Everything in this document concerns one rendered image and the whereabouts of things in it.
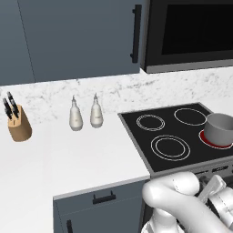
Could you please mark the white bottle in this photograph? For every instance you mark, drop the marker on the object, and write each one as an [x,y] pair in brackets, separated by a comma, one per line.
[75,118]
[96,115]

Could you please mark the grey-blue base cupboard door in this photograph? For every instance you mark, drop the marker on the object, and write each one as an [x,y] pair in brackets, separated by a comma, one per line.
[106,221]

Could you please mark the grey metal pot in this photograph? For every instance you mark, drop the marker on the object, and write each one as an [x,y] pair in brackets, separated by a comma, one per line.
[219,129]

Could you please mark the wide grey-blue cupboard door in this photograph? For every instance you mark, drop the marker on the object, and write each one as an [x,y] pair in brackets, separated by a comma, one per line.
[82,39]

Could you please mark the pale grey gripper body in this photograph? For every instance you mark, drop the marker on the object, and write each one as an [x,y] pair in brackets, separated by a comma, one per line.
[212,188]

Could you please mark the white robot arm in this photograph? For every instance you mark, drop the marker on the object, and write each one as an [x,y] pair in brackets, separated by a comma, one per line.
[170,200]

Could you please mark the black glass stove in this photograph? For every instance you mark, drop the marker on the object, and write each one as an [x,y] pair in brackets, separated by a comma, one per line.
[142,130]

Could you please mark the wooden knife block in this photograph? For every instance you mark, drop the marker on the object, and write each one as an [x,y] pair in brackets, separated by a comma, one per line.
[20,129]

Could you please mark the black microwave oven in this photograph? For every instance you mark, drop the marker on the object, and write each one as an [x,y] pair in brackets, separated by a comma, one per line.
[188,33]

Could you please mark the grey-blue drawer front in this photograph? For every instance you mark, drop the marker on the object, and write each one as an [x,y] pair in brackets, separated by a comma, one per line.
[75,201]

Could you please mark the narrow grey-blue cupboard door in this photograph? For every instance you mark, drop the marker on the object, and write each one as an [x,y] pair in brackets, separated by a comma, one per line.
[13,42]

